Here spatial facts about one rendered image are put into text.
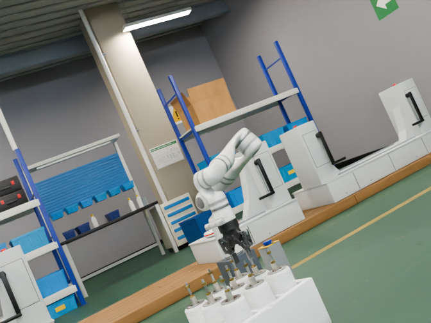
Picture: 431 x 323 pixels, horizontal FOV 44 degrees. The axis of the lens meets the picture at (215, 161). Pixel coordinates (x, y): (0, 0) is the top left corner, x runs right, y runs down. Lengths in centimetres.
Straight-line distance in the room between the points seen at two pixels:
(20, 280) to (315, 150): 255
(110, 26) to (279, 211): 542
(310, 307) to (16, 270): 227
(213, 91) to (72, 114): 397
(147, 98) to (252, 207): 457
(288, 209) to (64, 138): 679
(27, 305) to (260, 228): 176
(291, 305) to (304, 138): 284
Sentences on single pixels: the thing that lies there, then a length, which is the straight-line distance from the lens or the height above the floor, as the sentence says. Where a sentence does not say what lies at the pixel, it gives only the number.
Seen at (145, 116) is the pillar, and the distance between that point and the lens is 849.
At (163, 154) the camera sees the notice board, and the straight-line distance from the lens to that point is 839.
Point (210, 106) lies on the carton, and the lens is 729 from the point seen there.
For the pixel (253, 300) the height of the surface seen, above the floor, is 21.
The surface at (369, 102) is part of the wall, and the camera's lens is 863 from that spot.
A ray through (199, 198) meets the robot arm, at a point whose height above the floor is 60.
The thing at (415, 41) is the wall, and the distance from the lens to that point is 779.
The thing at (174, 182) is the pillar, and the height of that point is 93.
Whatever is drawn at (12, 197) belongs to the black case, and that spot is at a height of 144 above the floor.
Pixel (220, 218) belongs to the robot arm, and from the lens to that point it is 183.
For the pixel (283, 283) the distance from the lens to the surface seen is 197.
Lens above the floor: 63
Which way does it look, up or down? 2 degrees up
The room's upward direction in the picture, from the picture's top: 24 degrees counter-clockwise
